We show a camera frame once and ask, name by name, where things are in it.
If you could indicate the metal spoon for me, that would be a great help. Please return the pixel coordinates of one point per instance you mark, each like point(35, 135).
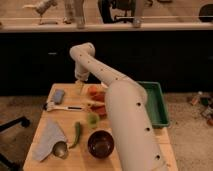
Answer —
point(60, 149)

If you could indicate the grey blue sponge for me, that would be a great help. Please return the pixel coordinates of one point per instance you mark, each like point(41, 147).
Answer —
point(58, 96)

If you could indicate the grey cloth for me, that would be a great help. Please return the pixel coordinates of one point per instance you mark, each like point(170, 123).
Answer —
point(51, 134)

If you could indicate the white banana piece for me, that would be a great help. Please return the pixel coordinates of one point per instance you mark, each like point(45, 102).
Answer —
point(95, 103)

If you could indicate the green chili pepper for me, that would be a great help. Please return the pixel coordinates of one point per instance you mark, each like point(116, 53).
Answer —
point(77, 134)

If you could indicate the orange plate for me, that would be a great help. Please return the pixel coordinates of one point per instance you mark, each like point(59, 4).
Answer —
point(99, 107)

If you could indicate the green plastic tray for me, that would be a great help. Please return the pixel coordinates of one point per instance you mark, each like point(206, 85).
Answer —
point(155, 106)

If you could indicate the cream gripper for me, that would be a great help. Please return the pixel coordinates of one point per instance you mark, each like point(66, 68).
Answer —
point(79, 86)

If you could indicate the black office chair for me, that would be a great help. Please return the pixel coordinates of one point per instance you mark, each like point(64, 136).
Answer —
point(114, 11)

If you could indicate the light green plastic cup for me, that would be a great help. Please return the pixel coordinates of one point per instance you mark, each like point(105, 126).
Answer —
point(93, 120)

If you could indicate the orange apple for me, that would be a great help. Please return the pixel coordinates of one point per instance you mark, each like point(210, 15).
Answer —
point(92, 90)

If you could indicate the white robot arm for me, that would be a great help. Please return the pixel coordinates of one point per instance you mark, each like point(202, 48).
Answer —
point(125, 101)

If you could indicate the dark red bowl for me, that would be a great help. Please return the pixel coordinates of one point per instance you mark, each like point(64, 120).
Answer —
point(100, 144)

